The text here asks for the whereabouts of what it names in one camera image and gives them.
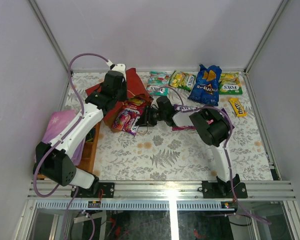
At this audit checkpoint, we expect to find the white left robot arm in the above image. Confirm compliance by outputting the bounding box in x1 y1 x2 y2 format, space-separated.
34 69 128 198

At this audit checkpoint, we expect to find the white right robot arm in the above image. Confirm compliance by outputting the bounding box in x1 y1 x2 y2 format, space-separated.
135 96 240 198

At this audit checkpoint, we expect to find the purple Fox's berries candy bag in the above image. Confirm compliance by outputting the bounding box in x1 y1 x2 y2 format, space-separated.
220 108 235 129

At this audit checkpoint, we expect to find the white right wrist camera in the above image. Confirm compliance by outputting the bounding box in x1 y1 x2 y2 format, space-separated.
150 99 159 109

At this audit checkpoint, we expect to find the pink purple folded cloth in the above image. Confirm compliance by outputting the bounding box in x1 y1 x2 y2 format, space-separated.
42 109 85 166

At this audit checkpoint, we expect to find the aluminium frame rail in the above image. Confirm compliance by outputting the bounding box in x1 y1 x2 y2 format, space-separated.
27 179 297 201

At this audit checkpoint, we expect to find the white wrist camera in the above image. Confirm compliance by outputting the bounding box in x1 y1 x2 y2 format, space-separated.
150 99 159 109
110 63 126 75

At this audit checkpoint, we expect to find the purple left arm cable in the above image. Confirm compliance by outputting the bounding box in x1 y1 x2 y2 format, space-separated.
32 52 113 240

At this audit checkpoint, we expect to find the floral patterned table mat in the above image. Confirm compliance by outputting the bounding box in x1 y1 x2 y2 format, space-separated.
63 71 275 181

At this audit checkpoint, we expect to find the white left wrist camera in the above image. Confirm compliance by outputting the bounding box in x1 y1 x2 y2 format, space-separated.
110 63 126 75

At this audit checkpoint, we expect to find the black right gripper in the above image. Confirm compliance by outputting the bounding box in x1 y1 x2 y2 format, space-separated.
135 105 166 127

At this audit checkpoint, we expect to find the wooden tray box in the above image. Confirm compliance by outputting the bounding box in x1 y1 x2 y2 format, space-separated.
42 122 100 172

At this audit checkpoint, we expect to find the small yellow snack packet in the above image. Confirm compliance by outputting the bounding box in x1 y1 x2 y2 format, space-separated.
228 98 248 117

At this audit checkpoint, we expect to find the red paper bag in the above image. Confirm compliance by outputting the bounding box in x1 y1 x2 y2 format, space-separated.
84 67 153 126

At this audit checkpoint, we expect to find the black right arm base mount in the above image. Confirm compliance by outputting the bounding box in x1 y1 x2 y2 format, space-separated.
201 174 248 199

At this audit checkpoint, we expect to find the blue Doritos chip bag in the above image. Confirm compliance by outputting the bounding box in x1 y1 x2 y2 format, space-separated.
188 64 222 106

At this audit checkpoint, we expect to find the teal Fox's mint blossom bag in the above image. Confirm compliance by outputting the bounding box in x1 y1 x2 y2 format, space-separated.
146 71 170 96

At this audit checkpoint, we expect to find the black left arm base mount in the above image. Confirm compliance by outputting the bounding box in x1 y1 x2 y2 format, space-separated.
76 181 115 199

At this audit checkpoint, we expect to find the green Fox's spring tea candy bag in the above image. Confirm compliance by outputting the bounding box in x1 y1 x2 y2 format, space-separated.
218 72 243 95

